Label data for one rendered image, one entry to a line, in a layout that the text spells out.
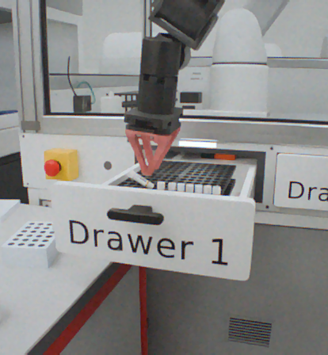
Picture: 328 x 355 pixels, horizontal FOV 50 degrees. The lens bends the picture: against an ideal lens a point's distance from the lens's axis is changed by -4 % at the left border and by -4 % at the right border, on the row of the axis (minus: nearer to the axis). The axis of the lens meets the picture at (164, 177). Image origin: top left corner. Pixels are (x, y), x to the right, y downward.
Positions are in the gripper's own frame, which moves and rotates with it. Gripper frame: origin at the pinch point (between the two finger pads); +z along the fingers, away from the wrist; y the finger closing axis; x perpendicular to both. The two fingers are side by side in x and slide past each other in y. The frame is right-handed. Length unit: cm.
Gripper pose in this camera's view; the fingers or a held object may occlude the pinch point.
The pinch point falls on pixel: (150, 166)
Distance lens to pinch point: 58.8
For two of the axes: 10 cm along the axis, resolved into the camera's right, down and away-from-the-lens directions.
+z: -0.9, 9.2, 3.7
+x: 9.5, 1.9, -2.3
